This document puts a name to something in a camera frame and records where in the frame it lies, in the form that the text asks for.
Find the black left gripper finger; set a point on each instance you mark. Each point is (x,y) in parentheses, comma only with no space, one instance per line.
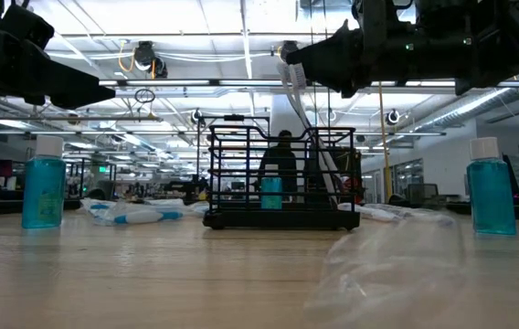
(67,89)

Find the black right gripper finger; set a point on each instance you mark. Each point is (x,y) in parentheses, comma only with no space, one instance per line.
(346,59)

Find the blue mouthwash bottle white cap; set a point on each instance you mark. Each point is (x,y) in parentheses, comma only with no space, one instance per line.
(491,196)
(271,194)
(44,192)

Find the blue white toothbrush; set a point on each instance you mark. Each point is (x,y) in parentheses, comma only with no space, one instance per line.
(143,217)
(198,208)
(99,206)
(172,205)

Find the long ceiling light strip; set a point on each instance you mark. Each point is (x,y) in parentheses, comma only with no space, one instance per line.
(58,132)
(172,82)

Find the person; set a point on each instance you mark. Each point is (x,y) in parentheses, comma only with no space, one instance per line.
(282,155)

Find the black mesh office chair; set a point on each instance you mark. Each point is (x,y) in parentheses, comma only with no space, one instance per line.
(424,194)

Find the clear plastic wrapper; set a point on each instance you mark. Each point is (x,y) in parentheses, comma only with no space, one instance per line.
(378,274)

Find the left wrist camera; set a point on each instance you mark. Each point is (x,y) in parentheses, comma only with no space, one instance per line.
(26,27)

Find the silver ceiling duct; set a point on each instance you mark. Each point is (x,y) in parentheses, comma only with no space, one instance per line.
(479,102)

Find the black metal gantry frame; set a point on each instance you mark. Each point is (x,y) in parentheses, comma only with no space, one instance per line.
(234,117)

